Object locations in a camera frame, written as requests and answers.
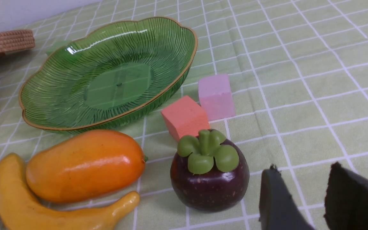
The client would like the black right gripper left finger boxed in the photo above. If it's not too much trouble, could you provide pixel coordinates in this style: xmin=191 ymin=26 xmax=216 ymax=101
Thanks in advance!
xmin=259 ymin=165 xmax=314 ymax=230

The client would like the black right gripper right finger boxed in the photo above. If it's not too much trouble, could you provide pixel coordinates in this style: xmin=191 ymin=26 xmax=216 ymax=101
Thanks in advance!
xmin=324 ymin=162 xmax=368 ymax=230

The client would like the purple mangosteen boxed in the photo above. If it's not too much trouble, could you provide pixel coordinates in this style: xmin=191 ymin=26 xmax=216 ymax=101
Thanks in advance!
xmin=170 ymin=129 xmax=250 ymax=212

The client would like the green checkered tablecloth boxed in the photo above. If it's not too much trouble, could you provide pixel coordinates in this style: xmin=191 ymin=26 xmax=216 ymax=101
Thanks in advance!
xmin=0 ymin=0 xmax=368 ymax=230

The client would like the orange foam cube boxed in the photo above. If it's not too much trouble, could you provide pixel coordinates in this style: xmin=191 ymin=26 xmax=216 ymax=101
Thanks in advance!
xmin=161 ymin=96 xmax=210 ymax=142

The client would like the pink foam cube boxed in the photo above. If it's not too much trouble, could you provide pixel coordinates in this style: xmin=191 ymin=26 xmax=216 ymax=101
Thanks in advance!
xmin=198 ymin=74 xmax=236 ymax=121

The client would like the green glass leaf plate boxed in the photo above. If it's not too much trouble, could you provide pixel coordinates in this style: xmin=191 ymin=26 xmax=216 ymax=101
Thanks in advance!
xmin=19 ymin=16 xmax=198 ymax=134

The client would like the orange mango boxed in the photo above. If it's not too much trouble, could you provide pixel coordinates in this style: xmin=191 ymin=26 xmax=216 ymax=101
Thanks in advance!
xmin=26 ymin=129 xmax=147 ymax=203

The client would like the yellow banana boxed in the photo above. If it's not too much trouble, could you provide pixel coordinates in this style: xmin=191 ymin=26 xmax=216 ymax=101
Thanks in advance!
xmin=0 ymin=153 xmax=140 ymax=230

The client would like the green foam cube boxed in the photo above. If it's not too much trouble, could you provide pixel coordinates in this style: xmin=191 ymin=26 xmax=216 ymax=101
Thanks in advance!
xmin=45 ymin=40 xmax=72 ymax=56

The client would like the woven basket lid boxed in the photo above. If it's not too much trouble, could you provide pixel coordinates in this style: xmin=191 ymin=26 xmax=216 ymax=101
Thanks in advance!
xmin=0 ymin=29 xmax=35 ymax=53

